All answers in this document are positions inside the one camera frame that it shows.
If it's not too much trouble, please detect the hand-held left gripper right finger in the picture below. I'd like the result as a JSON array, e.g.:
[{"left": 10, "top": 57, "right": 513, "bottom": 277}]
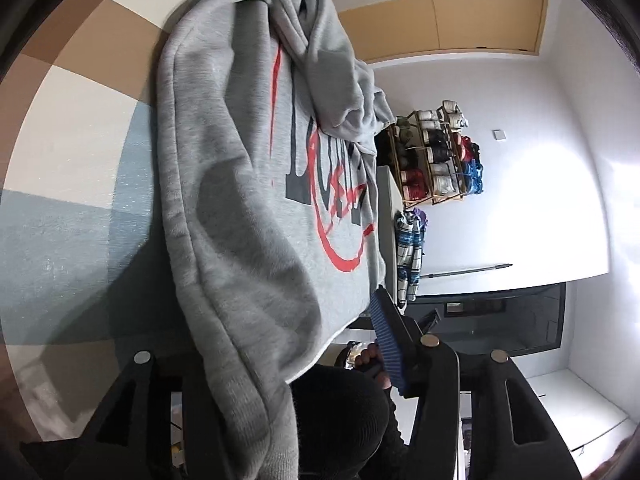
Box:
[{"left": 369, "top": 285, "right": 583, "bottom": 480}]

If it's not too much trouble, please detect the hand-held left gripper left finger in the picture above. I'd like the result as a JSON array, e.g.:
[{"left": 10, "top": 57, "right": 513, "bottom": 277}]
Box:
[{"left": 82, "top": 350, "right": 215, "bottom": 461}]

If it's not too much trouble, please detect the grey hoodie with red print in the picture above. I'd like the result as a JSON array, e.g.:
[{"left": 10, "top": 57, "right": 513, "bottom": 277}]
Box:
[{"left": 152, "top": 0, "right": 396, "bottom": 480}]

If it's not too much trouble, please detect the person's right hand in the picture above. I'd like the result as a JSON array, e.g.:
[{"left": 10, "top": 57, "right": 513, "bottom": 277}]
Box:
[{"left": 355, "top": 345, "right": 387, "bottom": 377}]

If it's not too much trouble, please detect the blue white plaid cloth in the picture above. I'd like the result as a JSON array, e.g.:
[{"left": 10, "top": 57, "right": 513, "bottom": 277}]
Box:
[{"left": 394, "top": 210, "right": 429, "bottom": 306}]

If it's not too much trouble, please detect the grey mop pole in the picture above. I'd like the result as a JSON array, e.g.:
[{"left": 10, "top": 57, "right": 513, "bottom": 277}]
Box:
[{"left": 417, "top": 261, "right": 514, "bottom": 281}]

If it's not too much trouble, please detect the black television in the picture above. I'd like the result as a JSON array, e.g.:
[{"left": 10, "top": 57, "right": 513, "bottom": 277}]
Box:
[{"left": 407, "top": 282, "right": 567, "bottom": 359}]

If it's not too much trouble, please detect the wooden shoe rack with shoes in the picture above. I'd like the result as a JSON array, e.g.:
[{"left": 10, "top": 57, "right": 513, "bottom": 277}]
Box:
[{"left": 392, "top": 101, "right": 487, "bottom": 201}]

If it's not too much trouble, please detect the white low cabinet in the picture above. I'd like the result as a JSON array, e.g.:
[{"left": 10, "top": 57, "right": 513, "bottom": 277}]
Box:
[{"left": 460, "top": 367, "right": 639, "bottom": 480}]

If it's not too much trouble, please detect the checkered blanket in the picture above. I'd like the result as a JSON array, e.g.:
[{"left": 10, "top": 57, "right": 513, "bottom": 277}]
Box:
[{"left": 0, "top": 0, "right": 246, "bottom": 441}]

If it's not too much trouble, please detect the wooden door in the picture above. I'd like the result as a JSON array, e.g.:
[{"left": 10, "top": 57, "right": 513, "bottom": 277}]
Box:
[{"left": 337, "top": 0, "right": 551, "bottom": 67}]

